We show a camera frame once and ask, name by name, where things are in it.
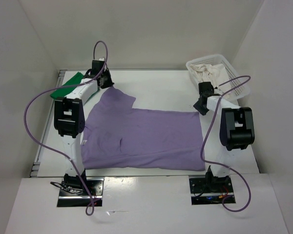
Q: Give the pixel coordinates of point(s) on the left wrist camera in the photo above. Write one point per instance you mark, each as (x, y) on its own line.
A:
(98, 66)

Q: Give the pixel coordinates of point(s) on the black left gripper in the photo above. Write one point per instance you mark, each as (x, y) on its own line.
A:
(110, 83)

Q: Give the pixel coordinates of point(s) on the lavender t shirt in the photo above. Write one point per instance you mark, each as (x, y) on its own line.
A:
(117, 135)

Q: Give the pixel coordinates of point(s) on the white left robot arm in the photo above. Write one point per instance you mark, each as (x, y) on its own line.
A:
(69, 120)

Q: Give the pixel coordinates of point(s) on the white plastic basket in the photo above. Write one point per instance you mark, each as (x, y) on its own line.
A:
(239, 92)

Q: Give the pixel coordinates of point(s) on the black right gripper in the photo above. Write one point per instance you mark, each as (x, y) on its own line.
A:
(202, 111)

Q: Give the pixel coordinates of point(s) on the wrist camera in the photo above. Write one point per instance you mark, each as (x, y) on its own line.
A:
(205, 88)
(98, 66)

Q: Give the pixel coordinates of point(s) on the green t shirt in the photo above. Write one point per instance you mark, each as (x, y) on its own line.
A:
(83, 92)

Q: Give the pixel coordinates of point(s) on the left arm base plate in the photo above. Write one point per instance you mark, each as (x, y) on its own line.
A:
(74, 195)

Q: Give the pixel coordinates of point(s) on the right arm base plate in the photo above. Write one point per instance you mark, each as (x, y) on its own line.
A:
(212, 192)

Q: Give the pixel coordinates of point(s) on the aluminium table edge rail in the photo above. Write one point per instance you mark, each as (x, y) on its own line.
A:
(37, 160)

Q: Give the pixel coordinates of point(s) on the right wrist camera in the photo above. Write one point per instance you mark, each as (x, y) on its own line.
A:
(205, 88)

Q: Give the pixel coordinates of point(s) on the cream t shirt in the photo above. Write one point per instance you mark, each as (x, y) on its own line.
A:
(216, 74)

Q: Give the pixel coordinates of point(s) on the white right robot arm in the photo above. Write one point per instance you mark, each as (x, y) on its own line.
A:
(236, 129)

